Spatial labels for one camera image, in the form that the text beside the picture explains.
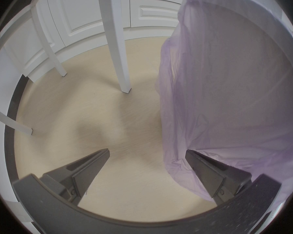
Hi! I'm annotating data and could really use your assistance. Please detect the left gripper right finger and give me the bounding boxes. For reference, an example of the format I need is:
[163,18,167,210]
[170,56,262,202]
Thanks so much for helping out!
[185,149,253,204]

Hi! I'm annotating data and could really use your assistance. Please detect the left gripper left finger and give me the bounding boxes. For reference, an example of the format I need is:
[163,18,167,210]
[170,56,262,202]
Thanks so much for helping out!
[42,148,110,206]

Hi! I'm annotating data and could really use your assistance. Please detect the purple plastic bag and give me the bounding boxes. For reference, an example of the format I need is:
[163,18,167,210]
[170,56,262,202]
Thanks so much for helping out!
[155,0,293,204]

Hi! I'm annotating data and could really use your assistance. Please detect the white trash bin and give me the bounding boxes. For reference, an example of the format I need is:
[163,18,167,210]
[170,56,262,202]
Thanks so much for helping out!
[177,0,293,204]

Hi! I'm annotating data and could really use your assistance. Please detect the white chair grey cushions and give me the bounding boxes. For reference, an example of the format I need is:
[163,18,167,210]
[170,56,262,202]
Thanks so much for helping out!
[0,0,132,135]

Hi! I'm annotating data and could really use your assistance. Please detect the white wardrobe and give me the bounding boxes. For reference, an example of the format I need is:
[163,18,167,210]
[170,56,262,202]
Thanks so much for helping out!
[5,0,188,82]

